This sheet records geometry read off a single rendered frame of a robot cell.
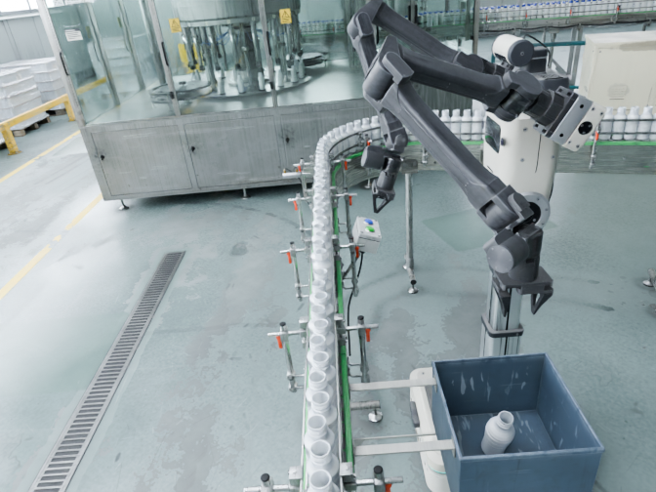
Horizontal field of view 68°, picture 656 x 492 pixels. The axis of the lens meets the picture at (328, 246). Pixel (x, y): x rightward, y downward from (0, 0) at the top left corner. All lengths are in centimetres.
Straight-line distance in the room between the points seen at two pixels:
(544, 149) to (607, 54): 372
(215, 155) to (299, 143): 82
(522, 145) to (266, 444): 174
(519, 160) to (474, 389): 67
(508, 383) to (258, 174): 377
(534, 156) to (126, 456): 219
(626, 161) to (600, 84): 228
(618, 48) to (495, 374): 414
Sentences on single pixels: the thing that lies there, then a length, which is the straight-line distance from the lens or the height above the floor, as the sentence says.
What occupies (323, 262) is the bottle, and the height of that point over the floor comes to 114.
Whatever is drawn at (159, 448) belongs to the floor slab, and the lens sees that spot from 265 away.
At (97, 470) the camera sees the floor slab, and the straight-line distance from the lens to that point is 270.
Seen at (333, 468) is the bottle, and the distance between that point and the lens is 95.
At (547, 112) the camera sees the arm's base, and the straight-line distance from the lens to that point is 136.
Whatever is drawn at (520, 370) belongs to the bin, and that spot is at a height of 89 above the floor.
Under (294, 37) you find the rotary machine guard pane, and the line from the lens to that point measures 458.
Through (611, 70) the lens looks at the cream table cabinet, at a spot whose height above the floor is 94.
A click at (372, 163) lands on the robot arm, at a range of 157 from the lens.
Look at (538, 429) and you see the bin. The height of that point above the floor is 73.
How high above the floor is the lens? 189
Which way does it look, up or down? 29 degrees down
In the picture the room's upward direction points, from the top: 6 degrees counter-clockwise
